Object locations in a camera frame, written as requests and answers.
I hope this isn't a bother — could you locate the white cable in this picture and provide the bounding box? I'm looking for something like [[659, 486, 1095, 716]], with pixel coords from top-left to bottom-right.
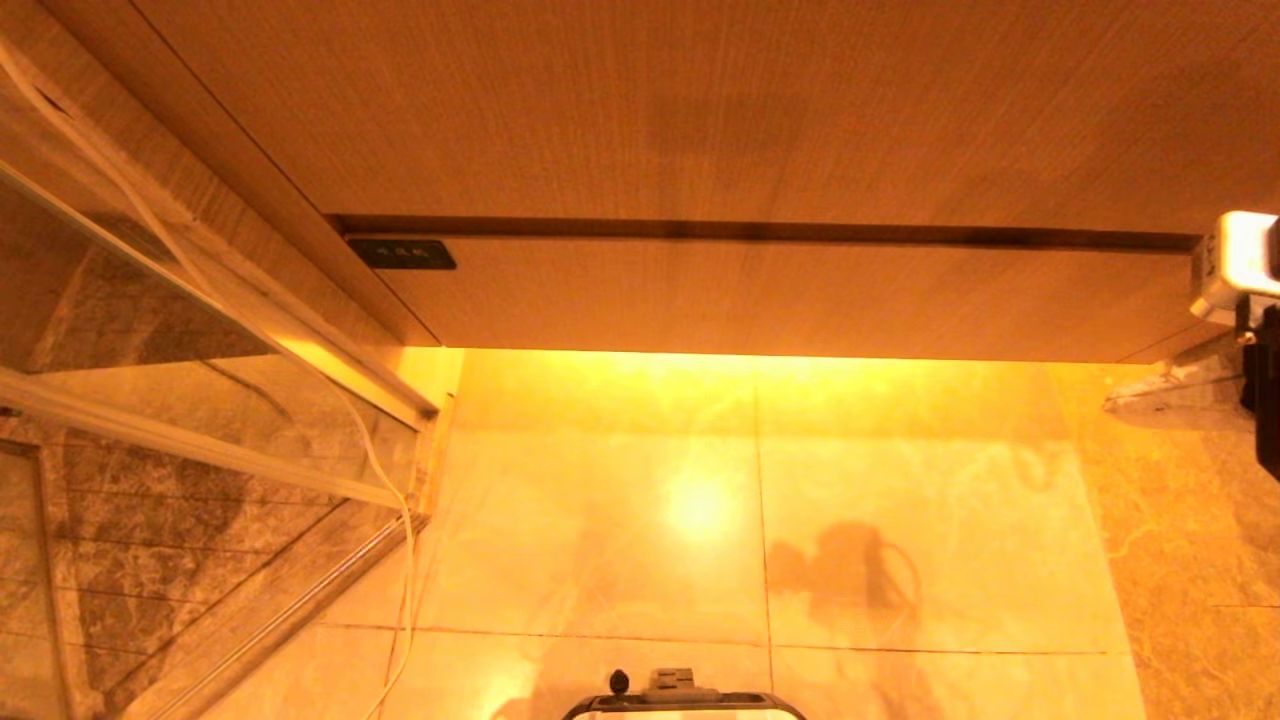
[[0, 38, 418, 720]]

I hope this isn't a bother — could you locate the wooden vanity cabinet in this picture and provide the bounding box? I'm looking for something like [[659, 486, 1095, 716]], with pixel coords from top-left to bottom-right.
[[0, 0, 1280, 366]]

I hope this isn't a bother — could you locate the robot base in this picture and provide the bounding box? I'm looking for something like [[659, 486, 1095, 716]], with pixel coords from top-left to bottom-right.
[[560, 667, 809, 720]]

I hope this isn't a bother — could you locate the black touch switch panel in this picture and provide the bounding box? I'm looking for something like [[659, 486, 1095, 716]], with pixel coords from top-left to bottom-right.
[[346, 237, 458, 272]]

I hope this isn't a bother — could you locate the wooden drawer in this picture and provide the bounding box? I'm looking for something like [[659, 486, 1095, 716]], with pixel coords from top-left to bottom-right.
[[345, 234, 1203, 364]]

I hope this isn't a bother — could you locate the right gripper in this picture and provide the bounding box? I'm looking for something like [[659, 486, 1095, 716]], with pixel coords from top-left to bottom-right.
[[1102, 304, 1280, 483]]

